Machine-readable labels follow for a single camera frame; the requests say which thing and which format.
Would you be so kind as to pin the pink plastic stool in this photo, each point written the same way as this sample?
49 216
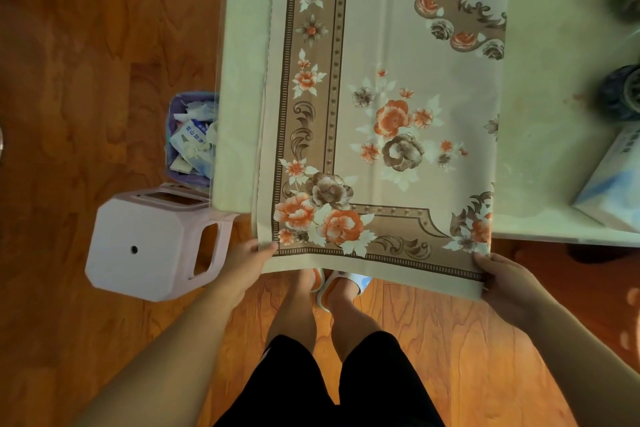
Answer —
150 221

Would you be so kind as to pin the small bin with lavender bag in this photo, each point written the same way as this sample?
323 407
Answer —
192 141

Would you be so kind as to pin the cream marble table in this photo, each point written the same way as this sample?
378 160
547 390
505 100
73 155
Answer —
550 91

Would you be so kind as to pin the person's black trousers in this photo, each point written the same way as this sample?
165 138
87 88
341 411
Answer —
300 391

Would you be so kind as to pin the dark patterned canister lid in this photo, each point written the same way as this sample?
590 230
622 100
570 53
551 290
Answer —
622 94

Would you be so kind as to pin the white slipper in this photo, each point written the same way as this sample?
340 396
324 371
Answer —
317 279
360 284

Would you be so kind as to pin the white blue tissue pack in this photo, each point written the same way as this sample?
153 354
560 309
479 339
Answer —
612 186

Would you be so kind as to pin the beige floral tablecloth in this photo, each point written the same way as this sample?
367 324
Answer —
400 166

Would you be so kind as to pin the person's left hand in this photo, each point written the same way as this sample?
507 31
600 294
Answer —
245 266

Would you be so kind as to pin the person's right leg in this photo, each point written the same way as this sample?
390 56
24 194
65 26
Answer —
355 321

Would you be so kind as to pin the person's left forearm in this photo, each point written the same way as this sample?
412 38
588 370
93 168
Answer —
165 366

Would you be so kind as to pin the person's right hand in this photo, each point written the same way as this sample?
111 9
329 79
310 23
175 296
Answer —
512 291

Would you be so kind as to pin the person's right forearm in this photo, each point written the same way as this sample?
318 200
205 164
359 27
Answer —
585 371

